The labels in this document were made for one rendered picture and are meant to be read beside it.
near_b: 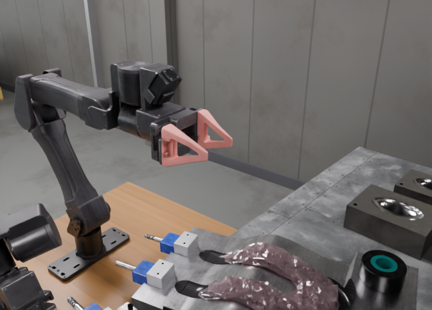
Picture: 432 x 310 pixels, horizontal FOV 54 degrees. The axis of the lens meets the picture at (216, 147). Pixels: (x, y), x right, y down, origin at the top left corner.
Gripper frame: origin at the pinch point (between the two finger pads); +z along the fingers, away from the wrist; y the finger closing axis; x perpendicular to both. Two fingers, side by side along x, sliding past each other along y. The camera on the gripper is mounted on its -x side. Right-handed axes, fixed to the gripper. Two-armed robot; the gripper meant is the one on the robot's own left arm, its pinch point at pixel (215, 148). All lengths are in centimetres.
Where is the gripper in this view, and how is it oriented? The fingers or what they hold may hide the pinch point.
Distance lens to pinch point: 65.6
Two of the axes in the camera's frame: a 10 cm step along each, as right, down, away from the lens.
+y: 6.1, -3.4, 7.2
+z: 7.9, 2.9, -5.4
